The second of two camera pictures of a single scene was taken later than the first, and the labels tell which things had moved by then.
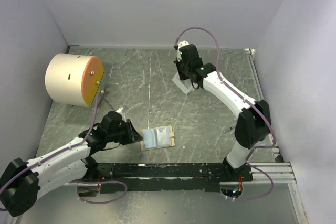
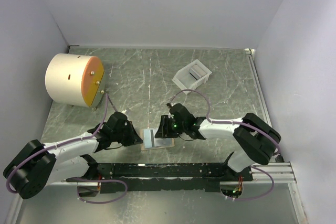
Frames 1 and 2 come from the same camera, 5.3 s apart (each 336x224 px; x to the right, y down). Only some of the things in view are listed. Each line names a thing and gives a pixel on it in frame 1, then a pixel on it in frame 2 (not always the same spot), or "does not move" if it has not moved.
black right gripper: x=178 y=63 → x=164 y=130
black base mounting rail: x=167 y=178 does not move
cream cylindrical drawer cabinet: x=73 y=80 does not move
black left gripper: x=132 y=136 does not move
